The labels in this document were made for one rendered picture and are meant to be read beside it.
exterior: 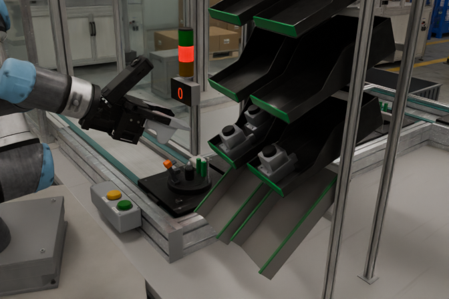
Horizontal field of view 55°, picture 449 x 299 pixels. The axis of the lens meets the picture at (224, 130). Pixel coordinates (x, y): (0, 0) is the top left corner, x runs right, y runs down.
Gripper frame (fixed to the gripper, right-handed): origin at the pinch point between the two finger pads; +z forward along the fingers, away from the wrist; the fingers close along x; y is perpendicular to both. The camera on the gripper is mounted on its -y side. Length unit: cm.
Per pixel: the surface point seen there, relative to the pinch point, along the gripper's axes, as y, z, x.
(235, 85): -10.9, 10.1, -0.1
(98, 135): 36, 17, -91
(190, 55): -12, 20, -46
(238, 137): -0.5, 13.7, 3.8
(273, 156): -1.4, 14.5, 16.5
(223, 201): 18.9, 23.6, -3.9
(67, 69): 20, 5, -133
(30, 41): 9, -18, -104
